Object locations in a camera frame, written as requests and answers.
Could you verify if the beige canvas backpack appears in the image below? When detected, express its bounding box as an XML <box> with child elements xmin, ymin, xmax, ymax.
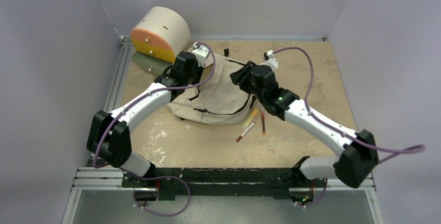
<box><xmin>167</xmin><ymin>54</ymin><xmax>256</xmax><ymax>125</ymax></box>

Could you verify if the thin red pen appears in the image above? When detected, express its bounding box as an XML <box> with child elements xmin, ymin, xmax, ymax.
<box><xmin>261</xmin><ymin>110</ymin><xmax>266</xmax><ymax>135</ymax></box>

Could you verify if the white brown marker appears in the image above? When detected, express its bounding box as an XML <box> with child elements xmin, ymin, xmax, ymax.
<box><xmin>236</xmin><ymin>122</ymin><xmax>255</xmax><ymax>142</ymax></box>

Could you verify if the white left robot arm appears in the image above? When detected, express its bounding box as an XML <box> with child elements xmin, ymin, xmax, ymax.
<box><xmin>86</xmin><ymin>46</ymin><xmax>215</xmax><ymax>187</ymax></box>

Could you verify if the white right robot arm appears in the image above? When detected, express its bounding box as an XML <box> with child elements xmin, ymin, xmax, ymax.
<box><xmin>230</xmin><ymin>61</ymin><xmax>379</xmax><ymax>188</ymax></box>

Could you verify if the yellow orange highlighter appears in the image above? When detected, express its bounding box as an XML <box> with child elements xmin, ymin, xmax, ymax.
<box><xmin>241</xmin><ymin>108</ymin><xmax>259</xmax><ymax>130</ymax></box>

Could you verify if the round drawer cabinet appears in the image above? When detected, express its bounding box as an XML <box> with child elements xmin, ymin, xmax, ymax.
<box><xmin>130</xmin><ymin>6</ymin><xmax>190</xmax><ymax>75</ymax></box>

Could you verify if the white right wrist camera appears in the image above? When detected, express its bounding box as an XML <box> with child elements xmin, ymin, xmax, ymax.
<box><xmin>262</xmin><ymin>50</ymin><xmax>279</xmax><ymax>71</ymax></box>

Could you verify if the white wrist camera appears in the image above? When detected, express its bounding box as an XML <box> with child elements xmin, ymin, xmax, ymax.
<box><xmin>191</xmin><ymin>42</ymin><xmax>213</xmax><ymax>68</ymax></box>
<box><xmin>262</xmin><ymin>50</ymin><xmax>279</xmax><ymax>71</ymax></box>

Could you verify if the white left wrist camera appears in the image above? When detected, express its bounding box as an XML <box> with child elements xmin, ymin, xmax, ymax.
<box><xmin>191</xmin><ymin>42</ymin><xmax>213</xmax><ymax>68</ymax></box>

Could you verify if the aluminium side rail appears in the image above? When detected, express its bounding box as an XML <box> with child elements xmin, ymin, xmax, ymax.
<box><xmin>87</xmin><ymin>34</ymin><xmax>127</xmax><ymax>114</ymax></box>

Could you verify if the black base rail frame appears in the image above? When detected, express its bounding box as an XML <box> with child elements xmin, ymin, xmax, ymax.
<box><xmin>70</xmin><ymin>166</ymin><xmax>376</xmax><ymax>204</ymax></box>

